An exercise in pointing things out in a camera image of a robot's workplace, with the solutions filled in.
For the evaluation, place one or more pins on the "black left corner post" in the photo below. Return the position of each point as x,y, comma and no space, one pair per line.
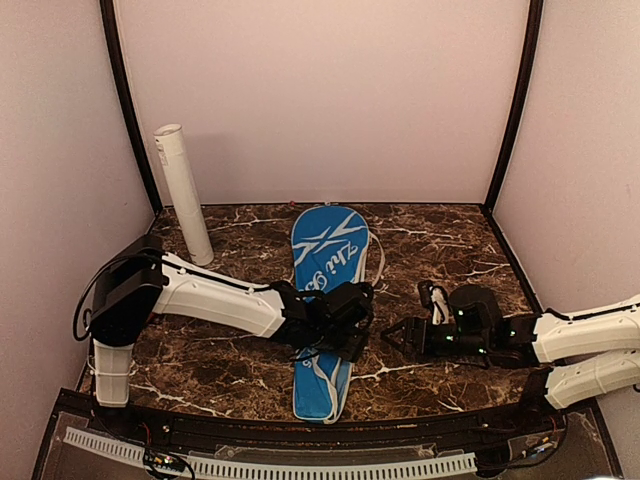
126,102

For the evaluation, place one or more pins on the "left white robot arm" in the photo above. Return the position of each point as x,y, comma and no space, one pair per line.
143,280

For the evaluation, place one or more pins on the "black right corner post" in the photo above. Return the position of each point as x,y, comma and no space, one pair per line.
526,64

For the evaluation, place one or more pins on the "white shuttlecock tube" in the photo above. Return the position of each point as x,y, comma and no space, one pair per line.
171,148

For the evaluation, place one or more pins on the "black front table rail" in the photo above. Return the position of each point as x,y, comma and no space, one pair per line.
484,429

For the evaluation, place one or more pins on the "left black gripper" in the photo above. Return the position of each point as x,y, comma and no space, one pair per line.
352,350

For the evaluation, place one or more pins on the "white slotted cable duct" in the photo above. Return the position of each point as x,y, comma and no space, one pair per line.
202,467

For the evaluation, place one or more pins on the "blue racket bag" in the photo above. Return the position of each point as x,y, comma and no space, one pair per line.
330,246

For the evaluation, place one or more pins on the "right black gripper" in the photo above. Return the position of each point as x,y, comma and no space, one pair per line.
414,326

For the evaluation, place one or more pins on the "black corner post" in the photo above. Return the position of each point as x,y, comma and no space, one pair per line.
126,102
526,64

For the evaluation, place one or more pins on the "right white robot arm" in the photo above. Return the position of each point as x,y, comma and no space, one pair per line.
570,356

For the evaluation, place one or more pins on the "small circuit board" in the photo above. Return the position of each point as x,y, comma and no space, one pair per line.
162,461

